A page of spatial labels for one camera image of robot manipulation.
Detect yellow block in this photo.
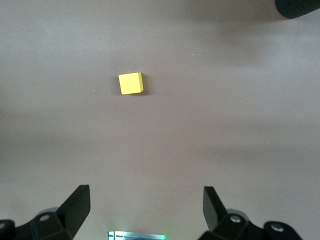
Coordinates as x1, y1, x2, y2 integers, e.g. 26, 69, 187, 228
117, 71, 145, 96

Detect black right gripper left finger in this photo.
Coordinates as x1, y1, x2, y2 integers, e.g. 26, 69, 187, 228
14, 184, 91, 240

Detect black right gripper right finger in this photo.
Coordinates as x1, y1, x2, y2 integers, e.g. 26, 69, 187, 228
197, 186, 266, 240

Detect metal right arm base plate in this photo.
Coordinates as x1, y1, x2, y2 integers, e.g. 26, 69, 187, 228
107, 230, 167, 240

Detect black cylindrical object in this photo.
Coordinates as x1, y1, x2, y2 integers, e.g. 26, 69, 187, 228
274, 0, 320, 20

